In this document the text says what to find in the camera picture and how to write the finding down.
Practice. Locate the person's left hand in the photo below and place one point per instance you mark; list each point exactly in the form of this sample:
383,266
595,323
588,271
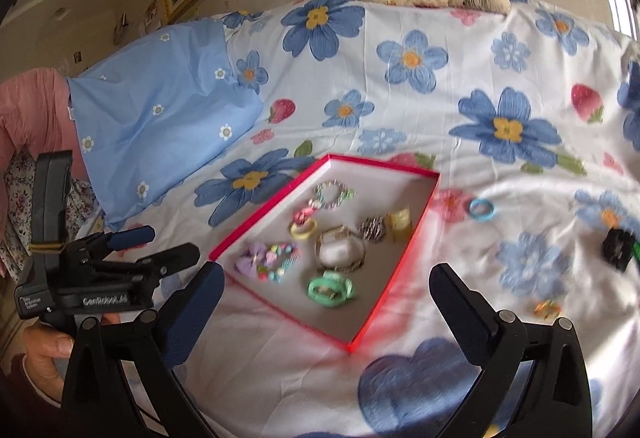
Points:
43,346

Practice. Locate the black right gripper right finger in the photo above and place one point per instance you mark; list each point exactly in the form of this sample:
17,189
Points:
555,400

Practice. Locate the gold square wristwatch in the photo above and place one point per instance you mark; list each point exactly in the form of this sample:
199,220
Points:
340,249

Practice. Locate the pink bow hair clip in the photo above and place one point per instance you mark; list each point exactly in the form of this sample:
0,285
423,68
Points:
302,216

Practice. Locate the pink floral garment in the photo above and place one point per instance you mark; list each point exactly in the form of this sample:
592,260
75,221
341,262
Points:
35,119

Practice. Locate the light blue floral pillow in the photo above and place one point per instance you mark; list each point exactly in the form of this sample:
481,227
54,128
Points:
155,112

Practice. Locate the black scrunchie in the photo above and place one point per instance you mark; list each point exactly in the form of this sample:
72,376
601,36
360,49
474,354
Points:
619,248

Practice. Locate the yellow hair claw clip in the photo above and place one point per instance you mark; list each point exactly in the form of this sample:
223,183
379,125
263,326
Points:
399,225

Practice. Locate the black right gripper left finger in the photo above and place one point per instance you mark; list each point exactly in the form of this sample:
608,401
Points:
97,400

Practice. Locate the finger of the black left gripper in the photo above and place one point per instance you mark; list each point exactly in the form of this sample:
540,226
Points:
122,240
170,261

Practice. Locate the red jewelry box tray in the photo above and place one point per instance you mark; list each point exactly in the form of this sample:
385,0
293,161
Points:
273,259

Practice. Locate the dark red sleeve forearm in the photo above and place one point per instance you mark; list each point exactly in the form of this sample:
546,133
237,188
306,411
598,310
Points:
24,412

